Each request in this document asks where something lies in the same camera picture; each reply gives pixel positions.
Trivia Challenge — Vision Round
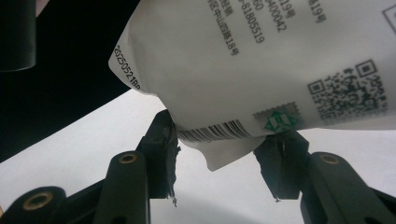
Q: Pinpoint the white and blue pouch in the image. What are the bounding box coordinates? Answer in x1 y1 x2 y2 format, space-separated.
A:
107 0 396 173

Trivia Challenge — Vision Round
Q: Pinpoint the white table mat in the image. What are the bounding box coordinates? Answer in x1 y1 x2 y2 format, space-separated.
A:
0 88 396 224

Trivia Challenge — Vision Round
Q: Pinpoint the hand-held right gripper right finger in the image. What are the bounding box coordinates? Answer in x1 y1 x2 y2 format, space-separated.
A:
252 129 312 203

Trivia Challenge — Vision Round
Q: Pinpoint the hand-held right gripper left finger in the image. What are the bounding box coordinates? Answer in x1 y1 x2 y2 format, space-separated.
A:
135 108 182 208

